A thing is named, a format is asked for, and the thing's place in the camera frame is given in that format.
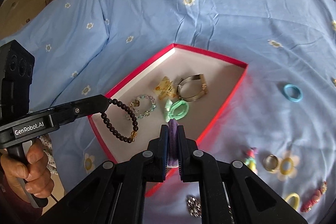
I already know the silver chain bracelet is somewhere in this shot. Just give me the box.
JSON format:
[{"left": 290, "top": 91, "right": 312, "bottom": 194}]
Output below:
[{"left": 186, "top": 194, "right": 202, "bottom": 218}]

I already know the red shallow gift box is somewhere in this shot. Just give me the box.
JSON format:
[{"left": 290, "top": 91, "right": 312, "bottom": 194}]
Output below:
[{"left": 87, "top": 43, "right": 249, "bottom": 198}]

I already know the person's left hand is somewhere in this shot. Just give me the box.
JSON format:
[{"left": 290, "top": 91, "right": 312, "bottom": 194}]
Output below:
[{"left": 1, "top": 139, "right": 54, "bottom": 202}]

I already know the yellow translucent hair claw clip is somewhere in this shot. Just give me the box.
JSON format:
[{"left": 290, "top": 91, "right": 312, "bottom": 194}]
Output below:
[{"left": 153, "top": 76, "right": 177, "bottom": 100}]

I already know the pink hair clip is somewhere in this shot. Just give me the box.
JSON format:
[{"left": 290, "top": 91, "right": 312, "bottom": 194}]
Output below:
[{"left": 300, "top": 181, "right": 327, "bottom": 213}]

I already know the light blue hair tie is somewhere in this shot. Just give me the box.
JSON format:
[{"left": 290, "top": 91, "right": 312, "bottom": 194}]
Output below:
[{"left": 282, "top": 84, "right": 304, "bottom": 103}]

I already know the dark bead bracelet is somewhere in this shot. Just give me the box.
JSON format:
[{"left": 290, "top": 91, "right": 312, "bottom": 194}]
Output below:
[{"left": 100, "top": 98, "right": 140, "bottom": 144}]

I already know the green hair scrunchie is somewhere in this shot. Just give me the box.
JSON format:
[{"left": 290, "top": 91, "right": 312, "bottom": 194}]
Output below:
[{"left": 164, "top": 100, "right": 189, "bottom": 122}]

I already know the pastel crystal bead bracelet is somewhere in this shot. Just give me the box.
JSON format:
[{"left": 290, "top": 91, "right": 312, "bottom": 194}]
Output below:
[{"left": 126, "top": 94, "right": 158, "bottom": 121}]

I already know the light blue floral bed sheet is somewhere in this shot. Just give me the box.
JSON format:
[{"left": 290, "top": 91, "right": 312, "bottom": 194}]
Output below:
[{"left": 1, "top": 0, "right": 335, "bottom": 223}]

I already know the yellow flower hair tie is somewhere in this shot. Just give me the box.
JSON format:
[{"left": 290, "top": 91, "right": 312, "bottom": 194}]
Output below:
[{"left": 276, "top": 151, "right": 301, "bottom": 182}]

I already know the colourful small hair clip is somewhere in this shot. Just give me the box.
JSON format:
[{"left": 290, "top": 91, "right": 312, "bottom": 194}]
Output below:
[{"left": 244, "top": 147, "right": 258, "bottom": 174}]

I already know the purple hair tie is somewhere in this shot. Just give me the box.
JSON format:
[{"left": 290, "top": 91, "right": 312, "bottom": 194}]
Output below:
[{"left": 166, "top": 118, "right": 181, "bottom": 168}]

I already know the gold metal ring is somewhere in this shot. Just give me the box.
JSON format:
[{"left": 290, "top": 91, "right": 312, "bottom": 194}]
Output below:
[{"left": 262, "top": 154, "right": 280, "bottom": 172}]

